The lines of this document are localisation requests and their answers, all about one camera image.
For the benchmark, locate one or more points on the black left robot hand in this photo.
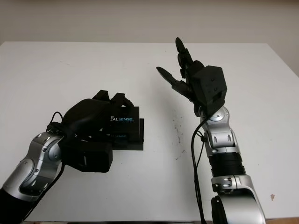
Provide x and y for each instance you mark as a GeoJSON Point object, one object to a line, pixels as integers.
{"type": "Point", "coordinates": [86, 114]}

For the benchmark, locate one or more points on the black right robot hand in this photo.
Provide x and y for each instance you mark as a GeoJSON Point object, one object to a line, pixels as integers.
{"type": "Point", "coordinates": [187, 72]}

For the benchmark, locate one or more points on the black RealSense box lid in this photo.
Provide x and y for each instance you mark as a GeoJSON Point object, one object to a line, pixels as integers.
{"type": "Point", "coordinates": [126, 128]}

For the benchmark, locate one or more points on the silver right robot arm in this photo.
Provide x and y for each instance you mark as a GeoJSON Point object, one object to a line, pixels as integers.
{"type": "Point", "coordinates": [229, 168]}

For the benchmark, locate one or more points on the dark robot torso edge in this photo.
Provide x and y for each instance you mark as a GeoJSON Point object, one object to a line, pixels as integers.
{"type": "Point", "coordinates": [140, 222]}

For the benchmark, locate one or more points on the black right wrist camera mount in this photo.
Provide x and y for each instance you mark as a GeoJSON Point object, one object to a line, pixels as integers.
{"type": "Point", "coordinates": [210, 86]}

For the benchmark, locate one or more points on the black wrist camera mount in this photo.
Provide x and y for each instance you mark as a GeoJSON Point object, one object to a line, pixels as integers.
{"type": "Point", "coordinates": [88, 156]}
{"type": "Point", "coordinates": [210, 86]}

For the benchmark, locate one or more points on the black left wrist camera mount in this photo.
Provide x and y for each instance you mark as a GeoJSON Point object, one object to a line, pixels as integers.
{"type": "Point", "coordinates": [88, 156]}

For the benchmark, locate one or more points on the black camera box base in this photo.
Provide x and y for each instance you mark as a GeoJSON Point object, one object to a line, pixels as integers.
{"type": "Point", "coordinates": [130, 147]}

